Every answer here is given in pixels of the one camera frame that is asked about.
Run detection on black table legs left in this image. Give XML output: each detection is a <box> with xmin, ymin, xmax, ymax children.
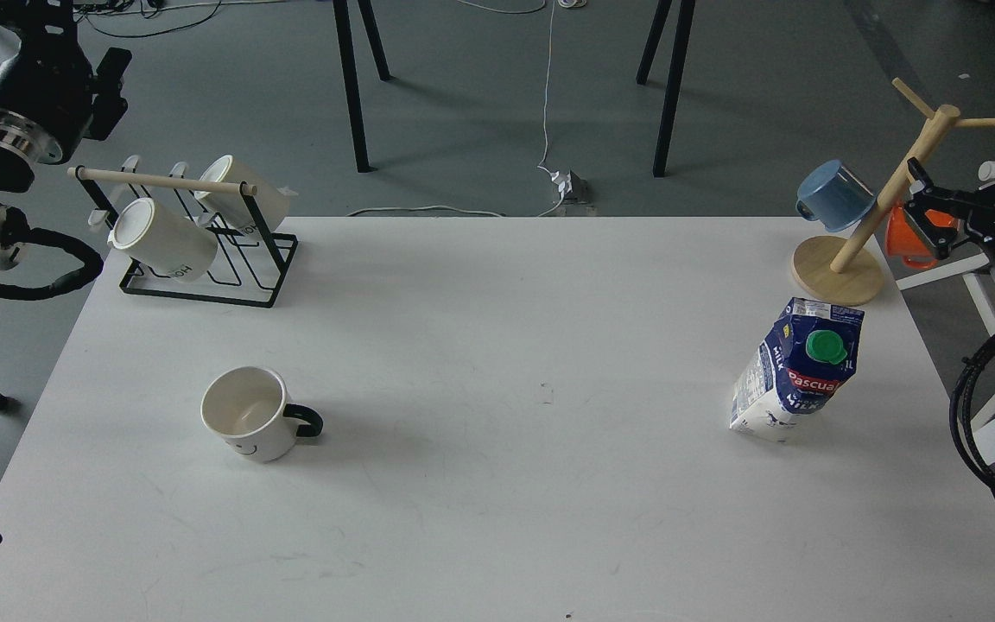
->
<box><xmin>332</xmin><ymin>0</ymin><xmax>392</xmax><ymax>174</ymax></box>

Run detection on white power plug adapter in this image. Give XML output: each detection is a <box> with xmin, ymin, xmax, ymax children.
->
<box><xmin>550</xmin><ymin>170</ymin><xmax>592</xmax><ymax>205</ymax></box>

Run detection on orange mug on tree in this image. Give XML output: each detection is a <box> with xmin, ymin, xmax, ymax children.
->
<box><xmin>882</xmin><ymin>200</ymin><xmax>939</xmax><ymax>270</ymax></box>

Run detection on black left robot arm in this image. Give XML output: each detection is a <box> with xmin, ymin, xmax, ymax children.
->
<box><xmin>0</xmin><ymin>1</ymin><xmax>133</xmax><ymax>301</ymax></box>

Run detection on white mug with black handle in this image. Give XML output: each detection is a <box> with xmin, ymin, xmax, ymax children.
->
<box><xmin>200</xmin><ymin>366</ymin><xmax>324</xmax><ymax>463</ymax></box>

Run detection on black cables on floor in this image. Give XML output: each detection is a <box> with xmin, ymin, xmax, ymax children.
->
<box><xmin>74</xmin><ymin>0</ymin><xmax>291</xmax><ymax>40</ymax></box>

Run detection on blue white milk carton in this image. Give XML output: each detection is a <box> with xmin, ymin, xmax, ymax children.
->
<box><xmin>729</xmin><ymin>298</ymin><xmax>865</xmax><ymax>442</ymax></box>

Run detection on cream mug front on rack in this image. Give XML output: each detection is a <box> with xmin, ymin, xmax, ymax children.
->
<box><xmin>107</xmin><ymin>198</ymin><xmax>219</xmax><ymax>282</ymax></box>

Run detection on black table legs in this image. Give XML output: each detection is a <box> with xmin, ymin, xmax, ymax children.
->
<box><xmin>636</xmin><ymin>1</ymin><xmax>696</xmax><ymax>178</ymax></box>
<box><xmin>332</xmin><ymin>0</ymin><xmax>392</xmax><ymax>174</ymax></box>

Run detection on blue mug on tree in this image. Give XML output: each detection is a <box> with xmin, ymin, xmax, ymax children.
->
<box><xmin>795</xmin><ymin>159</ymin><xmax>877</xmax><ymax>232</ymax></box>

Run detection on wooden mug tree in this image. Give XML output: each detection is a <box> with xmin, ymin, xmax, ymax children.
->
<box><xmin>790</xmin><ymin>78</ymin><xmax>995</xmax><ymax>307</ymax></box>

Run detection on white cable on floor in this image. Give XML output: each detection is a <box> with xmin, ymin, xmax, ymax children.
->
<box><xmin>346</xmin><ymin>0</ymin><xmax>589</xmax><ymax>218</ymax></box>

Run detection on black wire mug rack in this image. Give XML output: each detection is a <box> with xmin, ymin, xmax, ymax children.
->
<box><xmin>68</xmin><ymin>155</ymin><xmax>300</xmax><ymax>308</ymax></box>

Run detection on black table legs right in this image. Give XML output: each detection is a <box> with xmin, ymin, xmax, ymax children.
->
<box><xmin>636</xmin><ymin>1</ymin><xmax>696</xmax><ymax>178</ymax></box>

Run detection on cream mug rear on rack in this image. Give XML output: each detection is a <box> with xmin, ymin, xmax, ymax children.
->
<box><xmin>193</xmin><ymin>155</ymin><xmax>291</xmax><ymax>238</ymax></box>

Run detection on cream mug on rack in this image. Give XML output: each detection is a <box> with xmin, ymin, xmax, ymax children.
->
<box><xmin>193</xmin><ymin>155</ymin><xmax>291</xmax><ymax>238</ymax></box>
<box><xmin>107</xmin><ymin>198</ymin><xmax>219</xmax><ymax>282</ymax></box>

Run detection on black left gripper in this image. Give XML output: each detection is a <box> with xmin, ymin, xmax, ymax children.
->
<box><xmin>0</xmin><ymin>1</ymin><xmax>133</xmax><ymax>164</ymax></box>

